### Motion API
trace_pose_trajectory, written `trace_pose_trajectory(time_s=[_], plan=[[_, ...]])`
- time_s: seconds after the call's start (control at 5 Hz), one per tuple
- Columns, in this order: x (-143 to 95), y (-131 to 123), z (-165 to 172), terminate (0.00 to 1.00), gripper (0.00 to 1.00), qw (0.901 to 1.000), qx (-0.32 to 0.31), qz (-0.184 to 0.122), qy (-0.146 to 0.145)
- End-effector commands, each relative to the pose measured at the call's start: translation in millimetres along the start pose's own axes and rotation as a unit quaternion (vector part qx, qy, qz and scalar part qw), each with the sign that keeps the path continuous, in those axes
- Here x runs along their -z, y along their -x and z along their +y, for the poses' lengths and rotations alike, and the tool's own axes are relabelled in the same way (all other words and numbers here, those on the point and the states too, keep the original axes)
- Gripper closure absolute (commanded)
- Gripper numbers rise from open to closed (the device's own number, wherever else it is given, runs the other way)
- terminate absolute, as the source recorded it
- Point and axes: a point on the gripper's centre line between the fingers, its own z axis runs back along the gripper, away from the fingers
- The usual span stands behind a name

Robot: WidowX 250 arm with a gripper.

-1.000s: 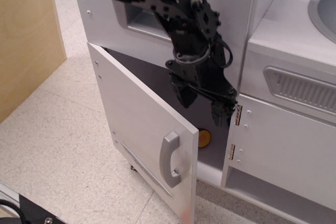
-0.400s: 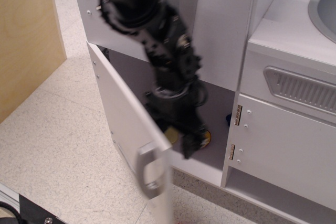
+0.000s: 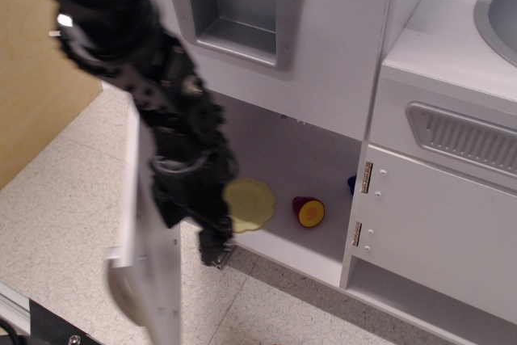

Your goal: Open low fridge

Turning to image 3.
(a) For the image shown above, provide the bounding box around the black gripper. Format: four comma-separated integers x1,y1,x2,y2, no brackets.
149,150,237,267

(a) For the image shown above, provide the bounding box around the white low fridge door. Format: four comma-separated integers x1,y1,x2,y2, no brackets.
114,102,181,344

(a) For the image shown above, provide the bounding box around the aluminium extrusion bar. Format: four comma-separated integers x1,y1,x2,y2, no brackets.
215,242,236,271

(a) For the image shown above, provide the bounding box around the silver fridge door handle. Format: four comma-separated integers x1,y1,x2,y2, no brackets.
106,247,145,327

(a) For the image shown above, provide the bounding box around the white toy fridge cabinet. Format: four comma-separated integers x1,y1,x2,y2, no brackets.
158,0,389,286

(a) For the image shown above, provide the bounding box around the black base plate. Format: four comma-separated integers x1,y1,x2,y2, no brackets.
29,300,101,345

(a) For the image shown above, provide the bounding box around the upper brass hinge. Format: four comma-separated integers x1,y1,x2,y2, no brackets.
361,162,372,194

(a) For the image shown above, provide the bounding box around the brass hinge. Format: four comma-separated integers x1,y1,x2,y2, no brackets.
351,221,362,246
361,162,372,194

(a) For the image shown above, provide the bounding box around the red toy fruit half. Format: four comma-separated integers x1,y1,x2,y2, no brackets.
292,196,326,228

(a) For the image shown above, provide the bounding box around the white oven cabinet door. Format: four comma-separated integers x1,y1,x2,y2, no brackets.
351,146,516,322

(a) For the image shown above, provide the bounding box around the lower brass hinge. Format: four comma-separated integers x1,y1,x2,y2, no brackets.
351,221,362,246

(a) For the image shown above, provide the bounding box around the grey ice dispenser recess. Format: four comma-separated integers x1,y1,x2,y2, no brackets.
172,0,304,71

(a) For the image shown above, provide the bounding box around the grey toy sink basin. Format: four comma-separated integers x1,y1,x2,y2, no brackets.
473,0,516,66

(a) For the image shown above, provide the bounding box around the aluminium frame rail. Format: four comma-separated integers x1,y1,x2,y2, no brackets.
1,282,31,327

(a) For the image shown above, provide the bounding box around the grey vent panel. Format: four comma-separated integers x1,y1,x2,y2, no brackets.
406,102,516,175

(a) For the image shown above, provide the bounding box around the white toy kitchen counter unit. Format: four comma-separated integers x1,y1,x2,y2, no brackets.
340,0,516,344

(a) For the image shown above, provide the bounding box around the black cable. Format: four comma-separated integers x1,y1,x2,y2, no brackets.
0,316,25,345

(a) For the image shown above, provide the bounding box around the blue toy item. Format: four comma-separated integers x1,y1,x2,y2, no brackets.
347,175,357,196

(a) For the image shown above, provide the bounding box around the yellow toy food slice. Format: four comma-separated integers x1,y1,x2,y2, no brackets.
223,177,275,234

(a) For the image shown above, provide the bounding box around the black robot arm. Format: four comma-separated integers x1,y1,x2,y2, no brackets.
56,0,237,266

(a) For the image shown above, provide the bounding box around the light plywood panel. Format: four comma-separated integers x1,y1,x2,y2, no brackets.
1,0,102,187

